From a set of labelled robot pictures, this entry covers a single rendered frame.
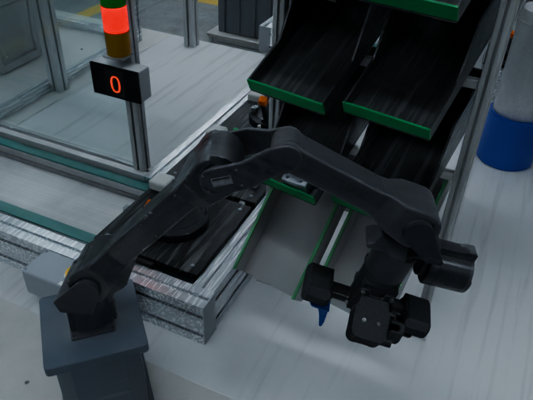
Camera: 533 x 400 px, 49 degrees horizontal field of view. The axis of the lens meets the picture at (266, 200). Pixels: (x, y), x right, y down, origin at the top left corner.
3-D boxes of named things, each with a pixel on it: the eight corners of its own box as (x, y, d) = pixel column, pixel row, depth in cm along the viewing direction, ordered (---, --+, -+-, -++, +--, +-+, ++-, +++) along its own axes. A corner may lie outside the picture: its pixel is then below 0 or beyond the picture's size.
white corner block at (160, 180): (166, 201, 131) (164, 186, 129) (149, 195, 132) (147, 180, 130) (177, 190, 134) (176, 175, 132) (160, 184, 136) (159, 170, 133)
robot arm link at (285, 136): (193, 186, 67) (236, 117, 61) (205, 148, 73) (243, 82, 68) (398, 285, 74) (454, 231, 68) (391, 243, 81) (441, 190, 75)
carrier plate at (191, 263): (196, 282, 110) (196, 275, 109) (94, 244, 118) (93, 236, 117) (251, 213, 128) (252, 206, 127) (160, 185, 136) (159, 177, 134)
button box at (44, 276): (114, 329, 107) (110, 305, 103) (27, 292, 114) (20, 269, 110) (136, 304, 112) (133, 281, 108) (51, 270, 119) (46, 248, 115)
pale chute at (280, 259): (302, 301, 102) (293, 300, 98) (242, 271, 108) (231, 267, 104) (369, 159, 104) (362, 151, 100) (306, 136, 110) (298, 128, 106)
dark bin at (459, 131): (408, 233, 87) (408, 208, 81) (332, 201, 93) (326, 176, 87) (483, 101, 97) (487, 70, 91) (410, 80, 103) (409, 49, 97)
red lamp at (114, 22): (119, 36, 114) (116, 10, 111) (98, 31, 115) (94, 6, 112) (134, 28, 117) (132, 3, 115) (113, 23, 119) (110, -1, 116)
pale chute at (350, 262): (385, 332, 97) (379, 330, 93) (317, 297, 103) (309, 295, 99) (453, 181, 99) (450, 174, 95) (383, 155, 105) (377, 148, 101)
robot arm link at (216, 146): (212, 150, 64) (254, 184, 67) (220, 118, 70) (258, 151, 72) (57, 288, 79) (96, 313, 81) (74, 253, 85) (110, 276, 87)
